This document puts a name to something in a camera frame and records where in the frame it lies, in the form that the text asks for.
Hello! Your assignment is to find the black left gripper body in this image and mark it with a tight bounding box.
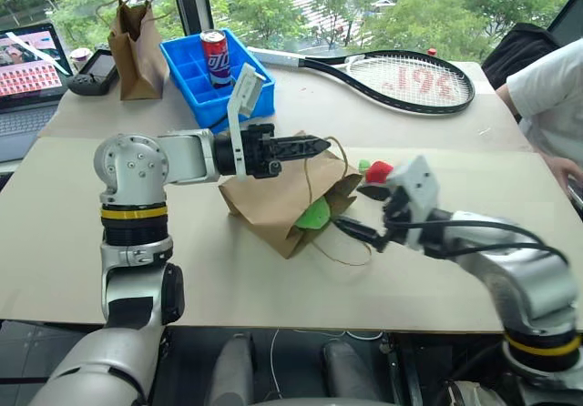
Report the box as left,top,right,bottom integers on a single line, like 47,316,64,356
240,123,282,180

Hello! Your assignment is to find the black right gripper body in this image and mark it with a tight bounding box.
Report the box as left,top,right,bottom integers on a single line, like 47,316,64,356
381,186,414,249

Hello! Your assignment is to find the black and white tennis racket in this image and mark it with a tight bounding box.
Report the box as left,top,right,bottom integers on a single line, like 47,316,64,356
247,46,476,117

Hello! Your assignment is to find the brown paper bag standing upright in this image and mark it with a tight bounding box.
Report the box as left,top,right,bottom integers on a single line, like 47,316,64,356
96,0,169,103

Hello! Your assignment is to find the open laptop computer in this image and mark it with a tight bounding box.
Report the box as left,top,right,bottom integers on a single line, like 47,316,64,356
0,22,75,164

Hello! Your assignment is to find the dark window frame post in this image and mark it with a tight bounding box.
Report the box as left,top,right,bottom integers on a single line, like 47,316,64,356
167,0,211,37

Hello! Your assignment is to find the red soda can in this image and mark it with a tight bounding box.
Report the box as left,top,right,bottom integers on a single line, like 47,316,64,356
199,28,235,90

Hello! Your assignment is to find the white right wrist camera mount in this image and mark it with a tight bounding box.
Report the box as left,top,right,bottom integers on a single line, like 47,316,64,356
388,154,442,253

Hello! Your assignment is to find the thin white cable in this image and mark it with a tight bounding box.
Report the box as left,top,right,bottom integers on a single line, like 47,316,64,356
268,328,282,399

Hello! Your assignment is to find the person in white t-shirt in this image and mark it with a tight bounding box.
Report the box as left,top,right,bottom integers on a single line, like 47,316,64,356
495,36,583,161

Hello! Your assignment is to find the brown paper bag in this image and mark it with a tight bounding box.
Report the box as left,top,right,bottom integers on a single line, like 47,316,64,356
96,0,169,103
218,129,373,268

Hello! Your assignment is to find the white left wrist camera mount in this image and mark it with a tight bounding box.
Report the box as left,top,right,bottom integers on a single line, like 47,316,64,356
226,62,269,184

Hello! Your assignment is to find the red strawberry plush toy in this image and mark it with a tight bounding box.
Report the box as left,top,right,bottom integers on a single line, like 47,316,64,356
357,159,394,185

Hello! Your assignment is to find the white cup with pink lid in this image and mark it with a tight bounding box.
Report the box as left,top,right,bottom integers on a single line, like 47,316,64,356
68,46,94,74

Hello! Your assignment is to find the black handheld game console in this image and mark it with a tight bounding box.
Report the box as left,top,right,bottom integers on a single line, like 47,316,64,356
66,47,121,97

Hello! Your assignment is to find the blue plastic compartment bin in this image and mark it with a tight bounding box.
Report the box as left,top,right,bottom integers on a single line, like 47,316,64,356
159,27,277,133

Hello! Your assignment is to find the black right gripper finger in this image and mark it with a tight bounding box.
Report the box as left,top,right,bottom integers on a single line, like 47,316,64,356
336,216,389,254
356,185,391,203

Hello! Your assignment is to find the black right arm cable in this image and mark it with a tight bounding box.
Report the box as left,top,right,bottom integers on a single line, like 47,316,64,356
384,216,571,269

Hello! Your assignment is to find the dark grey rounded shape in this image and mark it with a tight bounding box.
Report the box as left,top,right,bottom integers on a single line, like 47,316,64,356
322,339,384,401
205,331,257,406

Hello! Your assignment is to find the green plush toy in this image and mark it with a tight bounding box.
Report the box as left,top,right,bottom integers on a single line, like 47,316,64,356
294,196,333,232

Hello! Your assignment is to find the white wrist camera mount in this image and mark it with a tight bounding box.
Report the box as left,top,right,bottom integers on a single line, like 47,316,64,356
388,154,442,253
226,62,269,184

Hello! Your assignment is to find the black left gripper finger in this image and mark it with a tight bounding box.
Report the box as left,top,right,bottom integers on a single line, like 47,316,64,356
272,134,332,150
273,147,328,162

